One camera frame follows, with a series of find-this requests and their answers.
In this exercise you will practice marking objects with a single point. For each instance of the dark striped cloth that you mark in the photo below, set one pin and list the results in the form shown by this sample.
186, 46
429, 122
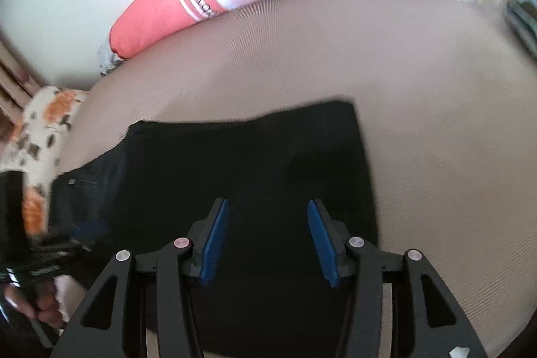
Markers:
522, 26

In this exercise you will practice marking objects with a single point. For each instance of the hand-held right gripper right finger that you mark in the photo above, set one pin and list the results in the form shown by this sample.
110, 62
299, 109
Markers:
324, 244

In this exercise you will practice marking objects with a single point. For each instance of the black pants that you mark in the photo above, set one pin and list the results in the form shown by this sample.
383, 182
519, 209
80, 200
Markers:
251, 165

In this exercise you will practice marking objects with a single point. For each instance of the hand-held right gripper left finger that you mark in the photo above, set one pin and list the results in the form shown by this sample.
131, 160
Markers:
215, 240

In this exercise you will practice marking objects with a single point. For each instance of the beige striped curtain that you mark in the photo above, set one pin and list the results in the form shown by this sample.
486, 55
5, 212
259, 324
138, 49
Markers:
14, 77

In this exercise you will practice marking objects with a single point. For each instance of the person's left hand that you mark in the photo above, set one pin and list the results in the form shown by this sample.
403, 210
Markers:
42, 305

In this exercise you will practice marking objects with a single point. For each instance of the floral white orange pillow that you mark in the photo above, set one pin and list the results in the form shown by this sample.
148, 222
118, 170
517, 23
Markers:
42, 131

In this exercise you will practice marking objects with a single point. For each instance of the beige bed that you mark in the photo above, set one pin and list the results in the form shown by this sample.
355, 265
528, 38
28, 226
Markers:
440, 110

